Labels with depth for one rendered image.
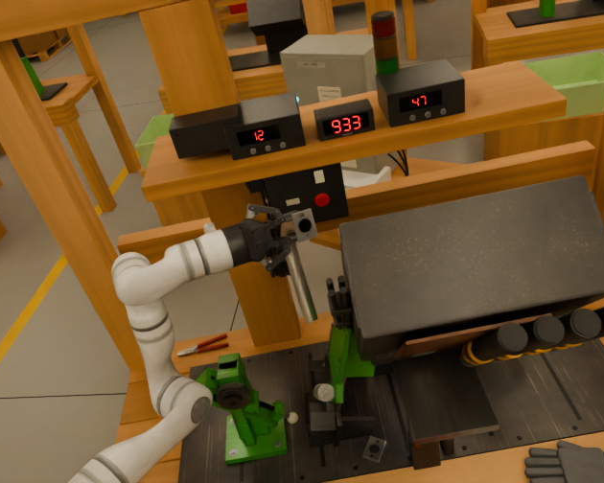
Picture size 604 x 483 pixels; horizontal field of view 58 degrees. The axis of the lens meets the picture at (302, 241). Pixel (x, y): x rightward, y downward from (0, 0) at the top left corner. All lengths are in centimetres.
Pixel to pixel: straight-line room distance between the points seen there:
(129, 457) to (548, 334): 74
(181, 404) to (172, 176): 47
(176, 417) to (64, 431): 192
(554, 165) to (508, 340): 90
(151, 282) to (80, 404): 216
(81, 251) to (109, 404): 161
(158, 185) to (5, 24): 42
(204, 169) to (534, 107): 69
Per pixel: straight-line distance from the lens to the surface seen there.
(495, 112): 121
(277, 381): 154
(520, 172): 157
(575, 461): 136
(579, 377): 152
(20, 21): 126
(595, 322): 81
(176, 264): 97
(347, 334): 111
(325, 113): 118
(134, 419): 164
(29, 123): 133
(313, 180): 120
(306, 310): 118
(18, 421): 322
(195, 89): 122
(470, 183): 153
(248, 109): 122
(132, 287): 95
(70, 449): 293
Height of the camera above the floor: 206
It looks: 36 degrees down
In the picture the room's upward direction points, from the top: 13 degrees counter-clockwise
